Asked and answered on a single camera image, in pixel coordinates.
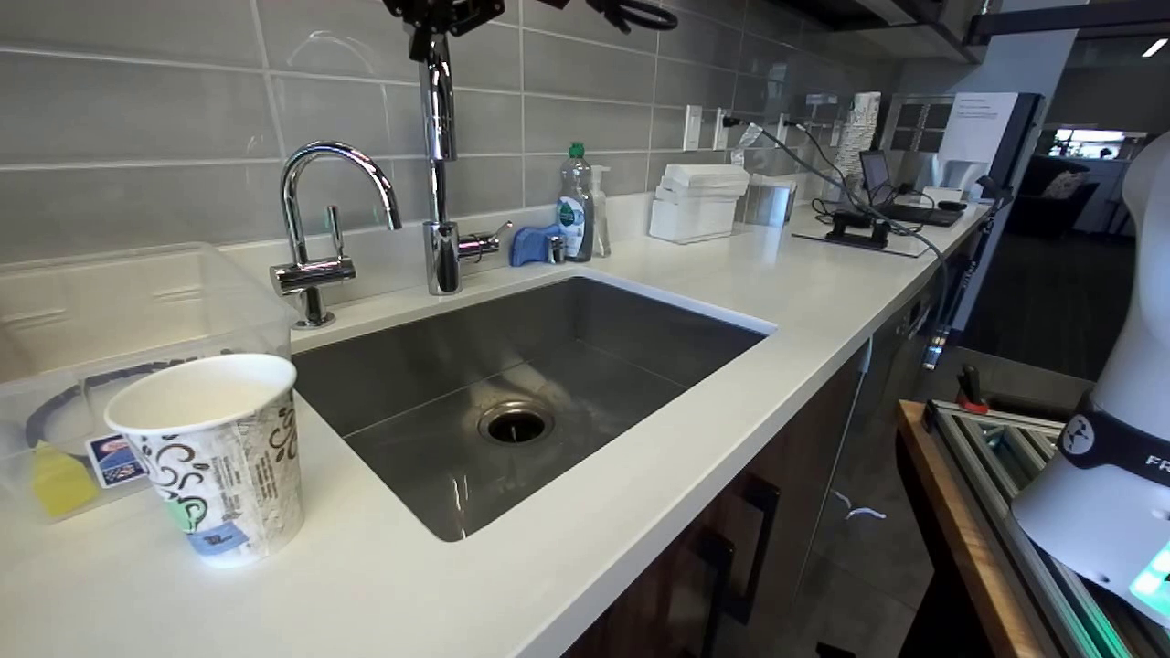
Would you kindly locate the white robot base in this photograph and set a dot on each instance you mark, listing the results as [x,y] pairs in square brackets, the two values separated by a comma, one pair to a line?
[1103,507]

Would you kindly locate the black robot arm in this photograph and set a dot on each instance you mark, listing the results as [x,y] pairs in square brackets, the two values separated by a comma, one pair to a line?
[460,16]

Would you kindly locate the blue sponge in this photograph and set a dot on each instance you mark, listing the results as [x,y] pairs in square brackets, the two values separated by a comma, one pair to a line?
[536,245]

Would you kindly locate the clear spray bottle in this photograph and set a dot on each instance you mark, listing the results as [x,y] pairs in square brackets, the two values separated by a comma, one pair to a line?
[600,231]

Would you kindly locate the stainless steel sink basin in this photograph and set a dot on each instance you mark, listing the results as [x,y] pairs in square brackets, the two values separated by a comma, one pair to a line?
[471,410]

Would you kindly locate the green cap soap bottle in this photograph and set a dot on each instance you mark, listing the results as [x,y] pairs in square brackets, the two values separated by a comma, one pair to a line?
[576,206]

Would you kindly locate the white plastic box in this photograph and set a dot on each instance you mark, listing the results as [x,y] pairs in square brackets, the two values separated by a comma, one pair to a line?
[697,201]

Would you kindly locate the black device on counter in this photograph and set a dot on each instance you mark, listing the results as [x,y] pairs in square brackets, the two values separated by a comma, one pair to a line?
[873,226]

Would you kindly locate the patterned paper cup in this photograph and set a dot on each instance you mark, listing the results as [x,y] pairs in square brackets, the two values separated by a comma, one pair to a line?
[218,440]

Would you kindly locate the wooden cart with rails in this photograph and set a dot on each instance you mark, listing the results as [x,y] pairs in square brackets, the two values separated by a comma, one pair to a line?
[1004,593]

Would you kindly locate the clear plastic container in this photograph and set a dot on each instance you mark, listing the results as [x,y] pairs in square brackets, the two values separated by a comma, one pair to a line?
[81,328]

